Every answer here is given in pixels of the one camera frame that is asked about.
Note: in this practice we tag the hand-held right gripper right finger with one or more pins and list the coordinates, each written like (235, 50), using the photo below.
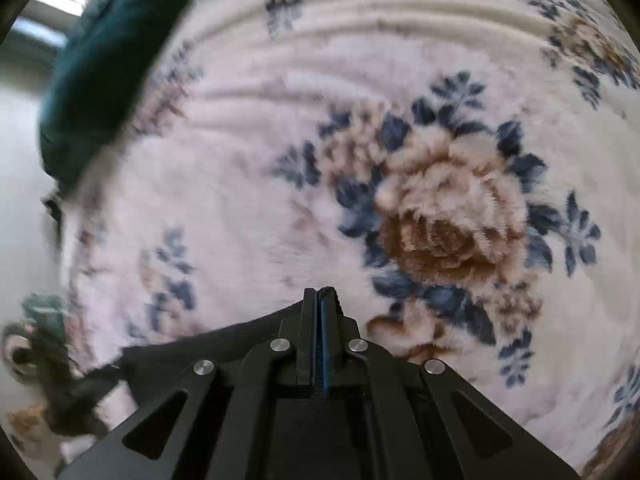
(335, 345)

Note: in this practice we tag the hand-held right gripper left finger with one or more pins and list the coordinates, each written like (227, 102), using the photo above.
(307, 340)

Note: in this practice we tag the dark striped sweater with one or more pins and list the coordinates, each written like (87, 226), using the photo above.
(200, 345)

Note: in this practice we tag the floral blanket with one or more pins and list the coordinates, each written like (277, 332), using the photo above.
(350, 85)

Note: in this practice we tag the teal basket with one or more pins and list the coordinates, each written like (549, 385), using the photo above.
(45, 312)

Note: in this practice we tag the teal folded quilt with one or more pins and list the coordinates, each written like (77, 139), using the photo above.
(100, 75)

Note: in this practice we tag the barred window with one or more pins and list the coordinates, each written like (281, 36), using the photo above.
(55, 5)

